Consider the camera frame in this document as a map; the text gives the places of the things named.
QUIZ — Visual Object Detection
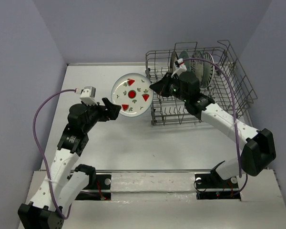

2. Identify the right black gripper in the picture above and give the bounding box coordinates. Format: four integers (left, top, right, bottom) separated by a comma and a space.
149, 72, 189, 103

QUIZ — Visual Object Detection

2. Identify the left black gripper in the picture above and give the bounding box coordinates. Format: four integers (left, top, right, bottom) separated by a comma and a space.
82, 98, 121, 133

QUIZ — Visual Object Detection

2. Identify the watermelon pattern plate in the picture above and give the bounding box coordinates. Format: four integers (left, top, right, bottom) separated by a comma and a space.
111, 73, 153, 117

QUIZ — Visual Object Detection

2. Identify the dark rimmed beige plate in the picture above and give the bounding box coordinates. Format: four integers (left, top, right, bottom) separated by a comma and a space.
170, 51, 178, 73

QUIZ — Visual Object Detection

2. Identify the teal green plate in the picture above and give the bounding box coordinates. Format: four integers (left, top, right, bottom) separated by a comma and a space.
179, 50, 191, 72

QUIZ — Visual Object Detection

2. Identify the blue floral plate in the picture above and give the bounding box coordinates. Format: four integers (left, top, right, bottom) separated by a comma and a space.
190, 51, 204, 81

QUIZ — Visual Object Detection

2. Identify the white blue striped plate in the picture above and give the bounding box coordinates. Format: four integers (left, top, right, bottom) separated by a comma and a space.
200, 52, 215, 88

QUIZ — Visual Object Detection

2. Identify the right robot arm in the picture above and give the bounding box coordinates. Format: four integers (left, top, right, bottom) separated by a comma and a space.
150, 72, 276, 187

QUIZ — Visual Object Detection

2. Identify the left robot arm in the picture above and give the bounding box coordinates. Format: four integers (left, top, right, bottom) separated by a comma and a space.
18, 98, 121, 229

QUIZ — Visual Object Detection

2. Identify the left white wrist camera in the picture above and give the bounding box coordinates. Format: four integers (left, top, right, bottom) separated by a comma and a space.
75, 86, 97, 106

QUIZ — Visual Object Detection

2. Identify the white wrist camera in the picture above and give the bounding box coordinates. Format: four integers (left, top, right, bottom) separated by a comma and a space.
75, 86, 97, 106
172, 58, 187, 77

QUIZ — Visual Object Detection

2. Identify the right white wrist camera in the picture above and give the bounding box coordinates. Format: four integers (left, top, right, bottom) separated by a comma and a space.
172, 58, 187, 77

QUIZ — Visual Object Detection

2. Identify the grey wire dish rack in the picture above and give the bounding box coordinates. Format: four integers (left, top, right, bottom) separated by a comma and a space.
145, 40, 257, 125

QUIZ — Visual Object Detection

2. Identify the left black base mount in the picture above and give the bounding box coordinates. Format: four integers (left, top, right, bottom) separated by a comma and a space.
75, 174, 112, 201

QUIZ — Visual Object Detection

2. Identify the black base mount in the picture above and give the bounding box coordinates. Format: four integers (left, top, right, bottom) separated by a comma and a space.
194, 162, 241, 200
75, 174, 112, 201

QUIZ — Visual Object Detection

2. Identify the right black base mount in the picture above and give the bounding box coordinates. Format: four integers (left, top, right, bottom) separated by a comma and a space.
194, 162, 241, 200

